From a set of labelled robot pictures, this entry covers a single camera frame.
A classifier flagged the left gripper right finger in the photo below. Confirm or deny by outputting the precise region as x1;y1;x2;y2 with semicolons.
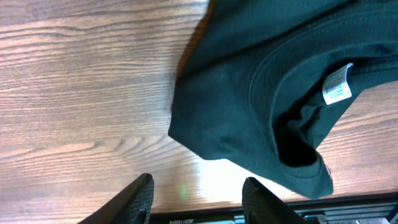
242;177;308;224

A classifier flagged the black t-shirt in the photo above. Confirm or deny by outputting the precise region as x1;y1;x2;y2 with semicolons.
169;0;397;198

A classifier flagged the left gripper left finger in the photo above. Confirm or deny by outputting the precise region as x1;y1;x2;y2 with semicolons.
79;173;154;224

